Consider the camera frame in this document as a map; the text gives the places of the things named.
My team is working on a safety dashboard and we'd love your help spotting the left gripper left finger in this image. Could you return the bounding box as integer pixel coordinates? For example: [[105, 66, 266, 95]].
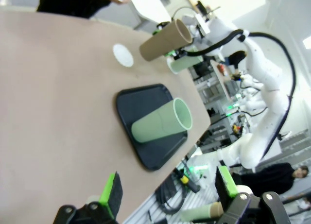
[[52, 171, 124, 224]]

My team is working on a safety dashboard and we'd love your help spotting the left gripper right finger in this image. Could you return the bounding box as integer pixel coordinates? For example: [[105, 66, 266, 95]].
[[215, 165, 294, 224]]

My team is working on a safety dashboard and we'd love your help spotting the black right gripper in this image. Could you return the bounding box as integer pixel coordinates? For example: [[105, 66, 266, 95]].
[[152, 21, 199, 61]]

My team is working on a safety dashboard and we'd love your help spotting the light green plastic cup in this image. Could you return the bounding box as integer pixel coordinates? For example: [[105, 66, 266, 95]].
[[170, 54, 204, 75], [179, 204, 212, 223], [131, 97, 194, 144]]

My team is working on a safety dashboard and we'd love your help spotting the dark-haired person in black clothes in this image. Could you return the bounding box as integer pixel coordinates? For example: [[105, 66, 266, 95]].
[[232, 162, 311, 203]]

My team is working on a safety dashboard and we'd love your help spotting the large white table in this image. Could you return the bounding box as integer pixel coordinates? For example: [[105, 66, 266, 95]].
[[130, 0, 172, 24]]

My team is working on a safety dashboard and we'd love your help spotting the black plastic serving tray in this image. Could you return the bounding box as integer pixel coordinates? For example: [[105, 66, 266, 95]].
[[114, 83, 189, 172]]

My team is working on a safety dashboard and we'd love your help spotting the person in black cardigan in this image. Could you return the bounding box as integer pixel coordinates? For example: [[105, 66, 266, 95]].
[[36, 0, 133, 20]]

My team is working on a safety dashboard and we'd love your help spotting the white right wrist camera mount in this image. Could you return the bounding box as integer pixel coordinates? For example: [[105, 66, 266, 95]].
[[193, 14, 212, 40]]

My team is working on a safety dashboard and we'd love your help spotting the black cable bundle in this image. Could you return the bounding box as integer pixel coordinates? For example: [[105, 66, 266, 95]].
[[155, 179, 195, 214]]

